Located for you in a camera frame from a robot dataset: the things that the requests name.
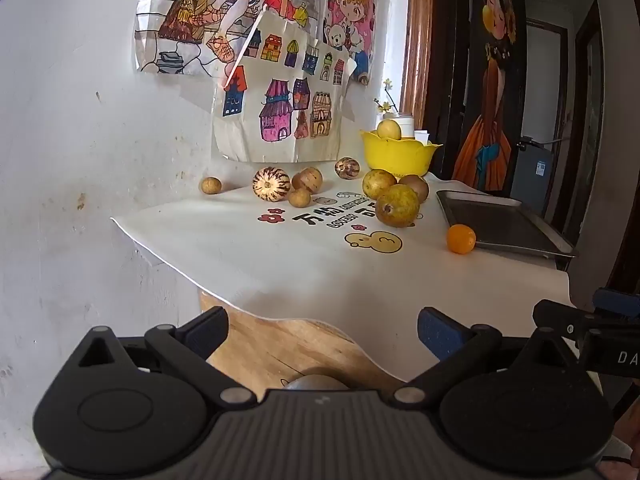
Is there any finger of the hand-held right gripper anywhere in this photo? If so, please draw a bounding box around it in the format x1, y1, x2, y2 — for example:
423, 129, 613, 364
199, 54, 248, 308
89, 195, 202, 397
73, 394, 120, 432
593, 287, 640, 320
532, 300, 601, 345

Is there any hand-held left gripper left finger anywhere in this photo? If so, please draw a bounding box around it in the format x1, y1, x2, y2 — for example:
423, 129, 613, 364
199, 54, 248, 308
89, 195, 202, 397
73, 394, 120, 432
75, 306, 258, 408

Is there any yellow flower twig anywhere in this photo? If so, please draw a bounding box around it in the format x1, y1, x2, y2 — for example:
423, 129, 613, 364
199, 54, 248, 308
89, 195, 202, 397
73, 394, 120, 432
375, 78, 401, 116

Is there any brown wooden door frame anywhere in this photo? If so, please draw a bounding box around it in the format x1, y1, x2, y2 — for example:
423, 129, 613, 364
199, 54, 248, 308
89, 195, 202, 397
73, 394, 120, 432
400, 0, 436, 131

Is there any grey-blue appliance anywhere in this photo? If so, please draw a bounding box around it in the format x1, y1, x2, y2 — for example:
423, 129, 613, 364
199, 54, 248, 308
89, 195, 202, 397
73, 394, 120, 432
510, 137, 556, 206

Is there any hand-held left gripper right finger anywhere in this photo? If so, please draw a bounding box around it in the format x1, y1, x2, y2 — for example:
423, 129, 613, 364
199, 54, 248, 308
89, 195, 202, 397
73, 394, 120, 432
392, 306, 576, 406

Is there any grey round object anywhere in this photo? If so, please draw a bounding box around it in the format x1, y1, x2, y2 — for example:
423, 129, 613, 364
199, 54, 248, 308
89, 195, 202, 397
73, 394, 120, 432
282, 374, 351, 392

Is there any white printed table mat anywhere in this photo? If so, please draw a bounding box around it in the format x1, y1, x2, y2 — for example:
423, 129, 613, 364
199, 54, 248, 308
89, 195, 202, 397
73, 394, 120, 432
110, 160, 573, 383

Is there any yellow plastic bowl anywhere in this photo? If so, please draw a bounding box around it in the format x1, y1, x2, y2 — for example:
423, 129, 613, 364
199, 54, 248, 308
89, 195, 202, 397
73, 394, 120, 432
360, 129, 443, 178

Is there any yellow-green pear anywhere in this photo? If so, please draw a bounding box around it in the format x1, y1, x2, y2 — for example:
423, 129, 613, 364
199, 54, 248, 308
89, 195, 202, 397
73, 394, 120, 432
362, 169, 397, 200
375, 184, 421, 228

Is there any metal tray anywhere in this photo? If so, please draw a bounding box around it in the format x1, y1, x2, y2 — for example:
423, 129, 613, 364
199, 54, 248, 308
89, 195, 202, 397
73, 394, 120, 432
436, 190, 578, 259

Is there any white purple-striped pepino melon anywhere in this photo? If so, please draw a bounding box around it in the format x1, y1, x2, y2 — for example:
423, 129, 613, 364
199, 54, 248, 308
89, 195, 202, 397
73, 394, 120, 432
251, 166, 291, 203

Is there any orange dress door painting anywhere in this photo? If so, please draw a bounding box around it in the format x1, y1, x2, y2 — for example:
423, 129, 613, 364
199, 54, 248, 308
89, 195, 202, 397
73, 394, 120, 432
452, 0, 528, 193

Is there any small purple-striped pepino melon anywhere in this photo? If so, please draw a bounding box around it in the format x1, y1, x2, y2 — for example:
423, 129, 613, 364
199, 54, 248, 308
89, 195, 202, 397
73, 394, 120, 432
334, 156, 361, 180

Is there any wooden table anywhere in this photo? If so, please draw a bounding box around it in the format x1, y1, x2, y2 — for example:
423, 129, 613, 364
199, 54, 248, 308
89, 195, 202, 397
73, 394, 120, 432
200, 292, 401, 396

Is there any dark wooden door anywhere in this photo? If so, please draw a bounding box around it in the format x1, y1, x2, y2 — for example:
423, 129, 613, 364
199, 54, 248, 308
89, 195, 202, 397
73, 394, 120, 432
425, 0, 531, 196

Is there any brown kiwi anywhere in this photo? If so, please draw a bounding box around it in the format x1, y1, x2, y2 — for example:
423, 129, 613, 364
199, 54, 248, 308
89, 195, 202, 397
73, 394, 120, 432
398, 174, 430, 203

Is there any sweeping figure wall drawing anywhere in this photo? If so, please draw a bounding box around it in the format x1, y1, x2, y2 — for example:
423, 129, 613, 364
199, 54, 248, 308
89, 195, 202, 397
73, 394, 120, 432
132, 0, 331, 78

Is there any orange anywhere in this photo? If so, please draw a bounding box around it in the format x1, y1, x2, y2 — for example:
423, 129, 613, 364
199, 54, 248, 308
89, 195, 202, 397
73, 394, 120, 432
446, 224, 477, 255

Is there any brown striped pepino melon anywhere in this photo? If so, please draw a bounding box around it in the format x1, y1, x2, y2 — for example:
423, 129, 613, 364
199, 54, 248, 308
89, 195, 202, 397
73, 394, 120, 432
291, 166, 324, 194

